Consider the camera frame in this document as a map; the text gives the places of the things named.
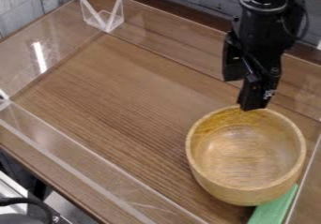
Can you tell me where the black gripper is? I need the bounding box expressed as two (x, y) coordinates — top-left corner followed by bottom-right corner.
(221, 0), (306, 112)

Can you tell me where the brown wooden bowl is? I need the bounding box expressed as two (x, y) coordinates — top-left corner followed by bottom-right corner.
(185, 106), (307, 206)

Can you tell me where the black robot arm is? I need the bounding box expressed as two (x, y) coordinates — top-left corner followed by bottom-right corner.
(221, 0), (308, 111)

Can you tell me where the green block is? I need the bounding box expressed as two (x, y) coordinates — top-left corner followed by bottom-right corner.
(247, 184), (298, 224)

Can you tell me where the clear acrylic corner bracket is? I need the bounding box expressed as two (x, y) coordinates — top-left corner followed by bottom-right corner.
(78, 0), (124, 33)

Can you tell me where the black cable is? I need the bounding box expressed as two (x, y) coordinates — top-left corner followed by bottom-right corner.
(0, 197), (54, 224)

